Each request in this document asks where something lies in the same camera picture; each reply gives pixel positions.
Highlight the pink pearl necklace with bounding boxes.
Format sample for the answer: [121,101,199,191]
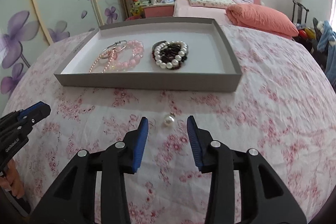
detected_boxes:
[88,48,118,74]

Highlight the thin silver bangle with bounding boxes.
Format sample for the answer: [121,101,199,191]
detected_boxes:
[100,40,127,59]

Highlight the pink chunky bead bracelet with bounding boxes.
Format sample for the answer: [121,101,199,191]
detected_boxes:
[107,39,145,73]

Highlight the black bead bracelet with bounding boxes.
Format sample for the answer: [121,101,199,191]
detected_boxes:
[157,45,190,68]

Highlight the white pearl bracelet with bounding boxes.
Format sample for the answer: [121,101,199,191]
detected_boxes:
[153,40,189,69]

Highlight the silver cuff bangle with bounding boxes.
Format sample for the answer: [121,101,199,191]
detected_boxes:
[151,40,166,52]

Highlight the person's left hand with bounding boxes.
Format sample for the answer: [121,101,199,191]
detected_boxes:
[1,159,25,199]

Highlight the floral pink bedsheet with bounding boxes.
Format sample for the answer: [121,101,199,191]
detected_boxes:
[4,26,335,223]

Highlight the floral sliding wardrobe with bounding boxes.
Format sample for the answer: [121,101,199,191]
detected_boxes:
[1,0,126,107]

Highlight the single pearl earring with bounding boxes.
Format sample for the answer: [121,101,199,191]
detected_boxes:
[163,113,175,127]

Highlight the pink bedside table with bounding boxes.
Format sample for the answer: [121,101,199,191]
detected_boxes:
[143,3,174,18]

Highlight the grey shallow cardboard box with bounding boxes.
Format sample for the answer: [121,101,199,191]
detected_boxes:
[54,17,242,93]

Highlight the blue plush garment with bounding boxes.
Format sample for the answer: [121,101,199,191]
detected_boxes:
[317,20,335,85]

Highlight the orange pink quilt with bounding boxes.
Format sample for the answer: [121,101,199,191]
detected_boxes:
[226,3,299,38]

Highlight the dark wooden chair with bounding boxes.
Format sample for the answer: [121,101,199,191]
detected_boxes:
[291,0,309,26]

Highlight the floral white pillow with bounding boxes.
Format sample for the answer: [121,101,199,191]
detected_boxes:
[189,0,235,9]

